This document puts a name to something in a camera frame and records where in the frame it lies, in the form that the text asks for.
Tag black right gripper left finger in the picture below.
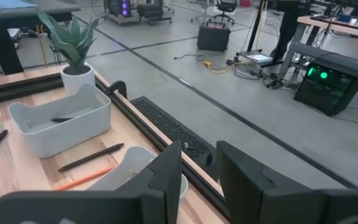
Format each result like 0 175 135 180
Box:
0 141 183 224

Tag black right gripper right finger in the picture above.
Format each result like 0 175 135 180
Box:
216 140 358 224

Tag grey plastic bin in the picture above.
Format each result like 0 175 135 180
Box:
87 145 189 200
7 83 112 159

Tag short orange pencil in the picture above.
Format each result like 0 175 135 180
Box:
54 166 116 191

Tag black perforated panel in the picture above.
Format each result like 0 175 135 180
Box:
130 95 221 182

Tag black computer green lights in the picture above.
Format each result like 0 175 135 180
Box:
293 57 358 117

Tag white plant pot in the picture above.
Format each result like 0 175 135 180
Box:
60 62 96 96

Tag green leafy plant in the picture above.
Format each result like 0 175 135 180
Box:
35 7 101 74

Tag person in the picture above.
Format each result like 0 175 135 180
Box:
270 0 301 62

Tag black equipment case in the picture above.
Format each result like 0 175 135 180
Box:
196 22 232 52

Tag black pole stand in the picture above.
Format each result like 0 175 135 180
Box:
234 0 284 68

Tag computer tower purple lights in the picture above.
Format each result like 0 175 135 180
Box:
104 0 134 18

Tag black office chair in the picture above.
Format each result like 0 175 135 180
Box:
191 0 239 26

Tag black equipment cart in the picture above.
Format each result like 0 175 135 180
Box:
136 2 173 26

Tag black desk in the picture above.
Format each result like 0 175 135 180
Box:
0 0 82 78

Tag blue desk mat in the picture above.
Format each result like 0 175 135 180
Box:
0 0 39 12

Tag black rail handle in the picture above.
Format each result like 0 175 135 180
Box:
104 80 128 100

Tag black table edge rail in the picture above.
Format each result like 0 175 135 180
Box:
0 73 232 218

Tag yellow floor cable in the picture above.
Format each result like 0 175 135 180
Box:
203 60 251 75

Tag wooden desk grey frame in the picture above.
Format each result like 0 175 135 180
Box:
278 14 358 97

